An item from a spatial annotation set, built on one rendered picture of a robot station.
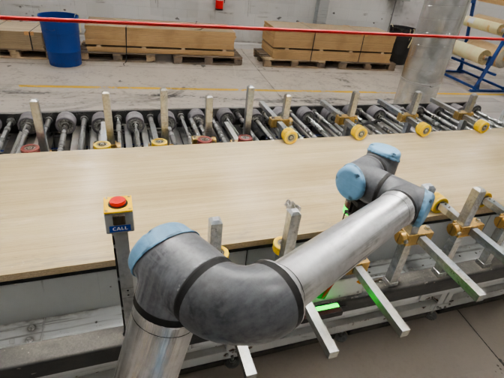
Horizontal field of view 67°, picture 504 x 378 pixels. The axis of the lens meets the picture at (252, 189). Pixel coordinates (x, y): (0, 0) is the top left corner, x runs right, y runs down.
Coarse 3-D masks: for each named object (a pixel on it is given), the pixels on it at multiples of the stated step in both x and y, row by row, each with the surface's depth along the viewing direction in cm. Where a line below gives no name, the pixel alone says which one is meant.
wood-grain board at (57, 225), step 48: (192, 144) 200; (240, 144) 205; (288, 144) 211; (336, 144) 217; (432, 144) 230; (480, 144) 237; (0, 192) 149; (48, 192) 152; (96, 192) 155; (144, 192) 158; (192, 192) 162; (240, 192) 165; (288, 192) 169; (336, 192) 173; (0, 240) 127; (48, 240) 129; (96, 240) 131; (240, 240) 138
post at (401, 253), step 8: (424, 184) 130; (432, 184) 130; (432, 192) 130; (408, 232) 140; (416, 232) 140; (400, 248) 145; (408, 248) 144; (400, 256) 145; (392, 264) 150; (400, 264) 148; (392, 272) 150; (392, 280) 152
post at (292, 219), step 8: (296, 208) 118; (288, 216) 118; (296, 216) 116; (288, 224) 118; (296, 224) 118; (288, 232) 119; (296, 232) 120; (288, 240) 121; (280, 248) 126; (288, 248) 123; (280, 256) 127
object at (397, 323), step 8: (360, 272) 136; (360, 280) 136; (368, 280) 133; (368, 288) 131; (376, 288) 130; (376, 296) 127; (384, 296) 127; (376, 304) 127; (384, 304) 124; (384, 312) 124; (392, 312) 122; (392, 320) 120; (400, 320) 119; (400, 328) 117; (408, 328) 117; (400, 336) 117
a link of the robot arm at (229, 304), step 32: (384, 192) 91; (416, 192) 87; (352, 224) 71; (384, 224) 75; (416, 224) 88; (288, 256) 61; (320, 256) 62; (352, 256) 67; (192, 288) 52; (224, 288) 51; (256, 288) 52; (288, 288) 53; (320, 288) 60; (192, 320) 52; (224, 320) 50; (256, 320) 51; (288, 320) 53
